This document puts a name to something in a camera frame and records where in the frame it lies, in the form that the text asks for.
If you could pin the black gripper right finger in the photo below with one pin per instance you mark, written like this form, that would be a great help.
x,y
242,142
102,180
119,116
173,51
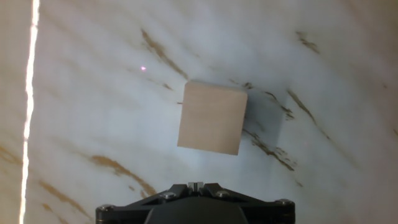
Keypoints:
x,y
264,211

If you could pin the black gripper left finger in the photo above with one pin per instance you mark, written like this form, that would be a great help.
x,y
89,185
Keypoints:
x,y
130,211

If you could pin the small wooden block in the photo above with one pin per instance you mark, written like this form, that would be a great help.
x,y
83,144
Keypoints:
x,y
213,118

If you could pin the marble pattern table sheet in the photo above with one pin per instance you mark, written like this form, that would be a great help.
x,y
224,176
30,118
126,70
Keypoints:
x,y
93,109

